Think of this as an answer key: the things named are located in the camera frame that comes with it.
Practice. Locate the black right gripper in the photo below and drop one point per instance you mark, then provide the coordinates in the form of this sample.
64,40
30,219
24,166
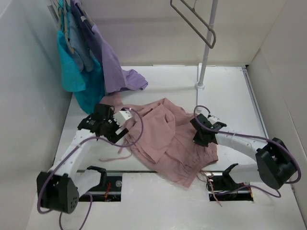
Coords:
197,139

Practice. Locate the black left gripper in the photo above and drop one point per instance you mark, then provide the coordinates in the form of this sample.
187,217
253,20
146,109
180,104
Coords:
113,136

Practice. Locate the pink trousers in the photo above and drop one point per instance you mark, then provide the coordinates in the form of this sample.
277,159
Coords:
161,137

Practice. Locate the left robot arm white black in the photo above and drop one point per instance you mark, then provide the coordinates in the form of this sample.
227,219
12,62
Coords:
60,188

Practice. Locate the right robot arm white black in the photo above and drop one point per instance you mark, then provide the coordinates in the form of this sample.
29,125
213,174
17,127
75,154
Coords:
272,164

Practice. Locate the grey hanger with clothes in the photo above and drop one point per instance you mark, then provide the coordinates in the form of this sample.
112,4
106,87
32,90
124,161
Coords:
61,9

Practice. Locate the teal hanging garment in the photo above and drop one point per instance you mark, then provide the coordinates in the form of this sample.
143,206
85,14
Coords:
87,87

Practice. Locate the lilac hanging garment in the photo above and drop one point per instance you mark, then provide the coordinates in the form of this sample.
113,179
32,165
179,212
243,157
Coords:
116,79

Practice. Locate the white rack pole with base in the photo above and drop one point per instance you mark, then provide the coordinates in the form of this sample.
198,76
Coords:
200,85

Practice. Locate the blue grey hanging garment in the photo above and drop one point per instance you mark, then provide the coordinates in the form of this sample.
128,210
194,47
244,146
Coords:
81,55

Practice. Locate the white left rack pole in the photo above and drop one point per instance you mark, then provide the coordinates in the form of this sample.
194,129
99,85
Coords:
54,12

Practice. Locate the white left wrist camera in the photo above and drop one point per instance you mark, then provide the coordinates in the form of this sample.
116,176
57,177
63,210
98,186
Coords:
122,116

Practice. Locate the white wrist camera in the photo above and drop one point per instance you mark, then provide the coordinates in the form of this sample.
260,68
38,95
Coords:
213,119
122,116

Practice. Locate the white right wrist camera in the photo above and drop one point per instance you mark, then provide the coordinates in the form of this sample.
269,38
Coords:
213,119

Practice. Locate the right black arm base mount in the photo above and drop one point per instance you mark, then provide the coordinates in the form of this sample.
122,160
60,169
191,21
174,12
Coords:
223,191

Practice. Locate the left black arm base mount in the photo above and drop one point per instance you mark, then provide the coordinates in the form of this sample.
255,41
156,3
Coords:
111,192

